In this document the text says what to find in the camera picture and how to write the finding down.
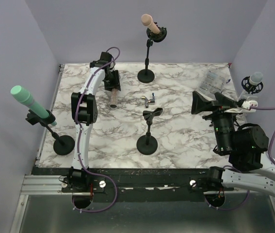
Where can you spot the black ring-clip microphone stand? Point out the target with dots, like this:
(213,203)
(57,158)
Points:
(62,145)

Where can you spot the glitter microphone silver mesh head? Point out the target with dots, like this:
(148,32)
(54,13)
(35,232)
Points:
(113,100)

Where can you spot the chrome metal pipe fitting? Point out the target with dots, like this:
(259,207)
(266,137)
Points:
(148,101)

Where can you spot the pink microphone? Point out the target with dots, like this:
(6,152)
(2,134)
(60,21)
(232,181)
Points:
(148,22)

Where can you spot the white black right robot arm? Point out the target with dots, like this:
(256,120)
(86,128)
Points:
(248,147)

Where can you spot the black mounting rail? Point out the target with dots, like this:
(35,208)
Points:
(137,184)

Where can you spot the mint green microphone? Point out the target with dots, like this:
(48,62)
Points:
(23,96)

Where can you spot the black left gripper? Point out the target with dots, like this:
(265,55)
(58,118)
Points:
(115,83)

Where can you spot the black shock mount tripod stand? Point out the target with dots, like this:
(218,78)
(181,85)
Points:
(252,85)

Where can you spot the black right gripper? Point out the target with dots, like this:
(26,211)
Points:
(200,103)

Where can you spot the black clip microphone stand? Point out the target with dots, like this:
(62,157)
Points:
(147,144)

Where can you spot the clear plastic packet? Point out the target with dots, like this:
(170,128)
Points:
(212,82)

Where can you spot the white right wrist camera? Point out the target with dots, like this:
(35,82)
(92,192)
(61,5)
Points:
(244,106)

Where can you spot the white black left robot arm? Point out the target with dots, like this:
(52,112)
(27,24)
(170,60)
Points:
(84,113)

